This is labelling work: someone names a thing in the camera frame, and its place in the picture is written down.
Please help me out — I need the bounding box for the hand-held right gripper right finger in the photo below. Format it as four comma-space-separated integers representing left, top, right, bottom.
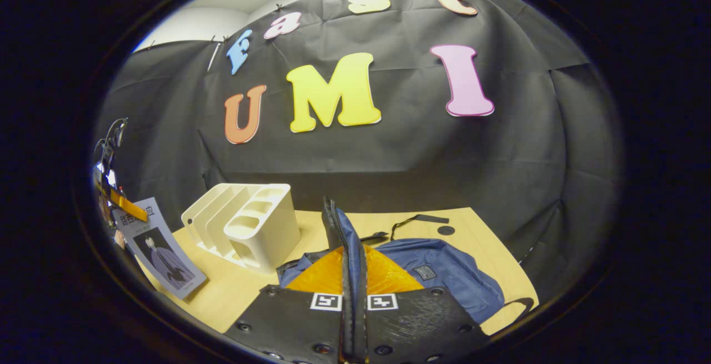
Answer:
354, 245, 493, 364

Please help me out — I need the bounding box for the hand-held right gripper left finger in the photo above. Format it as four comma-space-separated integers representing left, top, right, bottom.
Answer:
224, 245, 355, 364

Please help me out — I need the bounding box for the blue schoolbag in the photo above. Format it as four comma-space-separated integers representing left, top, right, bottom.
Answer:
277, 196, 535, 326

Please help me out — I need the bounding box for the grey cover book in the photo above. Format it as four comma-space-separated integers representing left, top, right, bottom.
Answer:
114, 197, 207, 300

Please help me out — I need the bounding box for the cream plastic bookshelf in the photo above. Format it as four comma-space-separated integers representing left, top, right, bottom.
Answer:
181, 183, 302, 275

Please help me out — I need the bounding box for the lit computer screen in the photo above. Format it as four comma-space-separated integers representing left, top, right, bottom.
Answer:
93, 161, 118, 188

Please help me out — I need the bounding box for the black backdrop cloth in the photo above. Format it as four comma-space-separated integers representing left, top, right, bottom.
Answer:
94, 0, 623, 298

